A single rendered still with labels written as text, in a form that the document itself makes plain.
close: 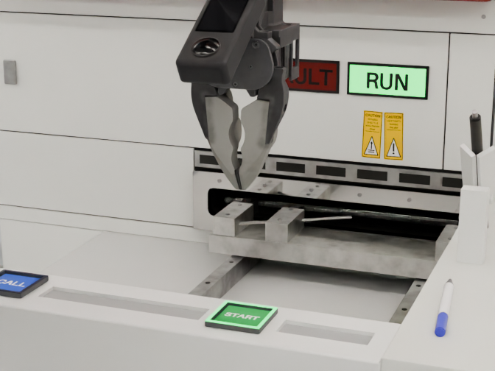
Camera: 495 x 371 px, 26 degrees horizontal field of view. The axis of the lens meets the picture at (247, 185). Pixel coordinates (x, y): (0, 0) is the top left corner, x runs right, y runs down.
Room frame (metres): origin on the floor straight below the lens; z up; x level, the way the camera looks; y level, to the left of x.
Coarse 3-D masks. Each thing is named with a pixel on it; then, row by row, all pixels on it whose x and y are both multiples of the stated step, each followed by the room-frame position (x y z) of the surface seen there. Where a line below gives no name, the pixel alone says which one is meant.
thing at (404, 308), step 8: (416, 280) 1.37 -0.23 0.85; (424, 280) 1.37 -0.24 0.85; (416, 288) 1.34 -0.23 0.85; (408, 296) 1.31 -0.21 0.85; (416, 296) 1.31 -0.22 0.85; (400, 304) 1.28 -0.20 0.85; (408, 304) 1.28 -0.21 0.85; (400, 312) 1.26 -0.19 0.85; (392, 320) 1.23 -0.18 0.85; (400, 320) 1.23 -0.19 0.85
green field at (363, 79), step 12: (360, 72) 1.52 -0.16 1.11; (372, 72) 1.52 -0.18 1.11; (384, 72) 1.51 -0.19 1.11; (396, 72) 1.51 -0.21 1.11; (408, 72) 1.50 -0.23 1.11; (420, 72) 1.49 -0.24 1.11; (360, 84) 1.52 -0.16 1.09; (372, 84) 1.52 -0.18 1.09; (384, 84) 1.51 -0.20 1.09; (396, 84) 1.51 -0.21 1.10; (408, 84) 1.50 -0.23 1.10; (420, 84) 1.49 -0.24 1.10; (420, 96) 1.49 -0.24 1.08
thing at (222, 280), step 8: (232, 256) 1.47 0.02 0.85; (240, 256) 1.47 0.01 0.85; (224, 264) 1.43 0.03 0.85; (232, 264) 1.43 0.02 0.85; (240, 264) 1.45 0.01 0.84; (248, 264) 1.48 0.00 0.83; (216, 272) 1.40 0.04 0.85; (224, 272) 1.40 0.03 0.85; (232, 272) 1.42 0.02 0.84; (240, 272) 1.45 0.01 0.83; (208, 280) 1.37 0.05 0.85; (216, 280) 1.37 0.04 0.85; (224, 280) 1.39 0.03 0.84; (232, 280) 1.42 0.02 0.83; (200, 288) 1.34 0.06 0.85; (208, 288) 1.34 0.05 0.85; (216, 288) 1.36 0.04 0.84; (224, 288) 1.39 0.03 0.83; (208, 296) 1.34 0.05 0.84; (216, 296) 1.36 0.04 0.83
